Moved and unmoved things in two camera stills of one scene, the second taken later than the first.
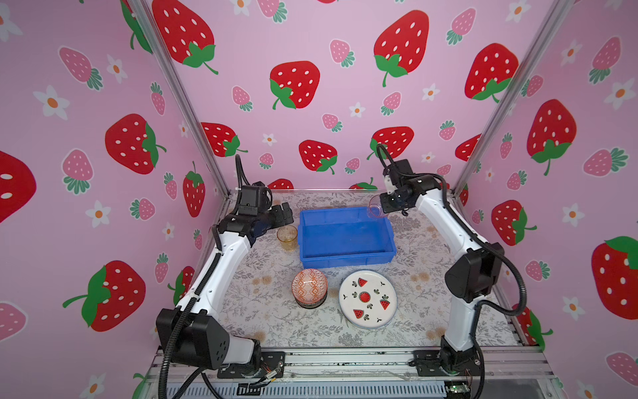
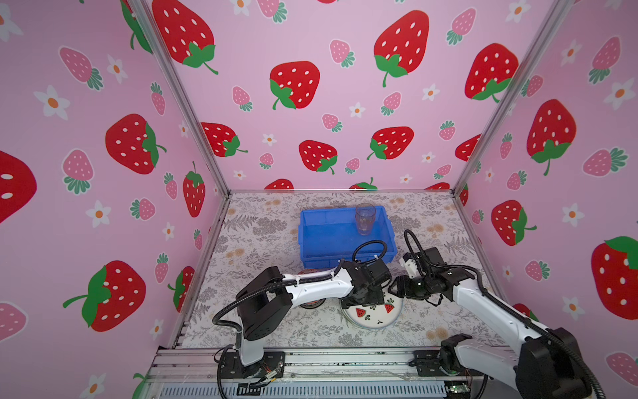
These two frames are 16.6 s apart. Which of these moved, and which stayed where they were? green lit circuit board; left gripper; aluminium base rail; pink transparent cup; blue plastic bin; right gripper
Moved: right gripper; pink transparent cup; left gripper
Stayed: green lit circuit board; aluminium base rail; blue plastic bin
